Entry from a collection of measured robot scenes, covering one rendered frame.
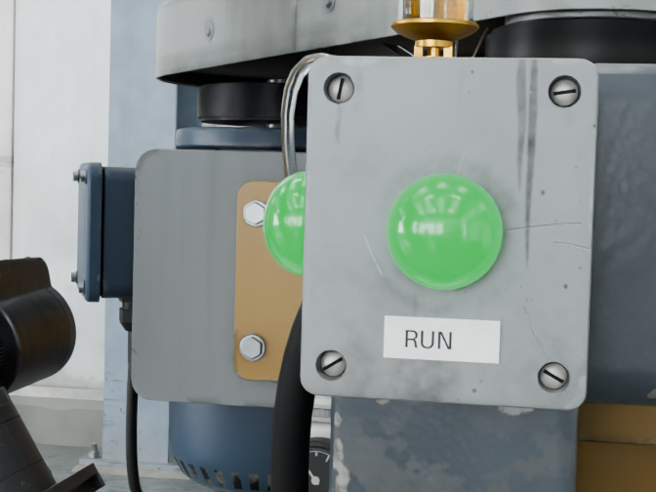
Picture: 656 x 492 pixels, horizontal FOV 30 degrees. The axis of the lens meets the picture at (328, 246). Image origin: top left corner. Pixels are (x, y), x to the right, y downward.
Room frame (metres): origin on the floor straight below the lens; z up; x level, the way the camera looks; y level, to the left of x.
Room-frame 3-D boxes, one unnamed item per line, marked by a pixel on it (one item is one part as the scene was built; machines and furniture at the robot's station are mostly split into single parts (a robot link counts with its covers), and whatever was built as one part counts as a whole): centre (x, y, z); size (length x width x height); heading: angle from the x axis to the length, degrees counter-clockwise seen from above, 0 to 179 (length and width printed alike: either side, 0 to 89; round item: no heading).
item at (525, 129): (0.34, -0.03, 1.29); 0.08 x 0.05 x 0.09; 80
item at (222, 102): (0.87, 0.04, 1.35); 0.12 x 0.12 x 0.04
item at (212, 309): (0.78, -0.02, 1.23); 0.28 x 0.07 x 0.16; 80
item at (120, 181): (0.85, 0.14, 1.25); 0.10 x 0.08 x 0.12; 15
